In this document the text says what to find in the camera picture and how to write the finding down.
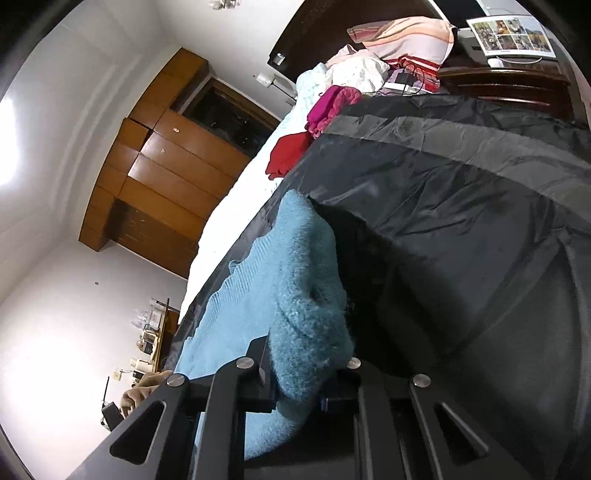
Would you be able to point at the bedside lamp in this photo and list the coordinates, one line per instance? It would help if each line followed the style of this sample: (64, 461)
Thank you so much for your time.
(270, 81)

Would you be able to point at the dark wooden nightstand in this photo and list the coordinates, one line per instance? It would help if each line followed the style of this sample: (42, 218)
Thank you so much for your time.
(546, 86)

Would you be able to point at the cluttered wooden desk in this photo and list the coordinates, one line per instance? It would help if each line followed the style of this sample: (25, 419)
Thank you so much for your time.
(156, 328)

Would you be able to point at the wall sconce lamp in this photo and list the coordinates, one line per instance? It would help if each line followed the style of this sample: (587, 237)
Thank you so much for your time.
(224, 4)

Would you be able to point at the red folded garment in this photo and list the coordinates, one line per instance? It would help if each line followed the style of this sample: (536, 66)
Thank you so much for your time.
(286, 154)

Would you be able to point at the white crumpled clothes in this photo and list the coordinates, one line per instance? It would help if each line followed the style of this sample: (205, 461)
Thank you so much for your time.
(360, 69)

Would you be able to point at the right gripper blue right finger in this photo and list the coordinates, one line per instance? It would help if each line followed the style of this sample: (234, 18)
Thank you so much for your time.
(358, 391)

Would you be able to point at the teal knit sweater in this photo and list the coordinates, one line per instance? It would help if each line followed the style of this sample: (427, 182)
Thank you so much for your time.
(288, 290)

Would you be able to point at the brown wooden wardrobe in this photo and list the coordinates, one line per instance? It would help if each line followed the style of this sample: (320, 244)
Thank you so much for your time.
(175, 157)

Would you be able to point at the white bed cover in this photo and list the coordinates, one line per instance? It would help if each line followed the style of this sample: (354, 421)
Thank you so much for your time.
(251, 190)

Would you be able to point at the black satin sheet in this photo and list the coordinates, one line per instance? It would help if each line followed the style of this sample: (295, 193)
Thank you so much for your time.
(457, 272)

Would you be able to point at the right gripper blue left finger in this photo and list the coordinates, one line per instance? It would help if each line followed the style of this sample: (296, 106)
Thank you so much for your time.
(244, 385)

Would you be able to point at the small dark monitor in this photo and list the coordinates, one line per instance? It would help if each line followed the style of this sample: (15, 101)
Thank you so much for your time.
(459, 12)

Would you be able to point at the brown knit garment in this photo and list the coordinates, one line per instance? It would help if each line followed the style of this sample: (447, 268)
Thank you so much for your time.
(133, 397)

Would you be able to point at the photo collage frame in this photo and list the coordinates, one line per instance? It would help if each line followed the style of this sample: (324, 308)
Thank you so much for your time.
(511, 35)

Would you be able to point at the dark wooden headboard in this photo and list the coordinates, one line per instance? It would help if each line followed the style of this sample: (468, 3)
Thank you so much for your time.
(318, 29)

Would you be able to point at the red striped folded cloth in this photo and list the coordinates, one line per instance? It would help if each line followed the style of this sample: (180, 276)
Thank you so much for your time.
(411, 75)

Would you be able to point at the magenta folded garment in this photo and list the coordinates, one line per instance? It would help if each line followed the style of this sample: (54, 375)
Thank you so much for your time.
(328, 106)

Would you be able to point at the striped pink pillow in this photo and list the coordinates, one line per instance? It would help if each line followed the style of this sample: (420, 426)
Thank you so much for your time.
(418, 36)

